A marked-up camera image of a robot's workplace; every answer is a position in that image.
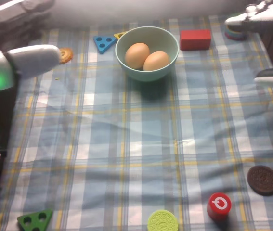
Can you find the lime green sandwich cookie toy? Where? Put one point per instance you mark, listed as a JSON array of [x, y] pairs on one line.
[[162, 221]]

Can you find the yellow triangle block with holes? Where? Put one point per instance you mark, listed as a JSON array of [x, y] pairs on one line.
[[116, 36]]

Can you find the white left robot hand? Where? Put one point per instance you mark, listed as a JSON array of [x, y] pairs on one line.
[[30, 59]]

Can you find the tan flower biscuit toy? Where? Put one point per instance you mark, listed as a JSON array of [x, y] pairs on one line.
[[67, 55]]

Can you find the green triangle block with holes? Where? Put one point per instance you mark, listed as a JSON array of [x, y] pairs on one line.
[[34, 218]]

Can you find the brown egg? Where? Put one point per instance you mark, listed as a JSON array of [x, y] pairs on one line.
[[156, 61], [136, 55]]

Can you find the blue triangle block with holes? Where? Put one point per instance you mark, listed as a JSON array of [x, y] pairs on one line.
[[104, 42]]

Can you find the teal bowl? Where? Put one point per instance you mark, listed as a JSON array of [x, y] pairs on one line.
[[148, 76]]

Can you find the brown sandwich cookie toy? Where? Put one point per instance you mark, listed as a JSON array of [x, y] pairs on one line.
[[262, 180]]

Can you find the red rectangular block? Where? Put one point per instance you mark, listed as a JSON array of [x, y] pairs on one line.
[[195, 39]]

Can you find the red cylinder with white print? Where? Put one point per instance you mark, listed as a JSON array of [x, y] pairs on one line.
[[218, 207]]

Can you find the blue plaid cloth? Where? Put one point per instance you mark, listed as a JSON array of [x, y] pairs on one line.
[[136, 144]]

